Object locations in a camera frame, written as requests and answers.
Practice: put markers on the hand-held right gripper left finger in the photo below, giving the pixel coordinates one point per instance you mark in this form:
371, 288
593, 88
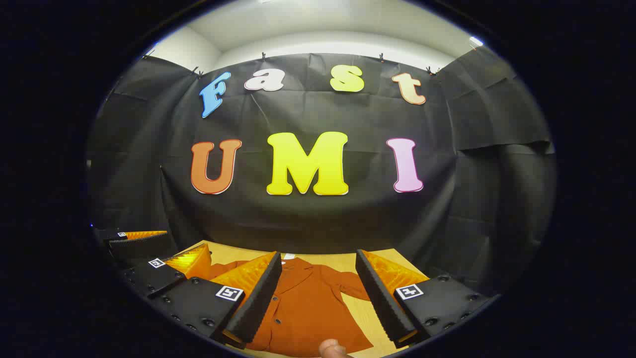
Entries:
258, 303

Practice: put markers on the orange button jacket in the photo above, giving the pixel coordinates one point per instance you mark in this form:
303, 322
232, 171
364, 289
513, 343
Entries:
308, 308

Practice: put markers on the black backdrop cloth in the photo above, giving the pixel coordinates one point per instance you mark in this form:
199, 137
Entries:
348, 223

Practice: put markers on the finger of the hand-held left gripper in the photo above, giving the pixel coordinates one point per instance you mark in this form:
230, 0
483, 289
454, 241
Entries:
141, 246
154, 281

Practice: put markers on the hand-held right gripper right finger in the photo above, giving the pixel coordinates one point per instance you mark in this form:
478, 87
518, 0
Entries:
382, 298

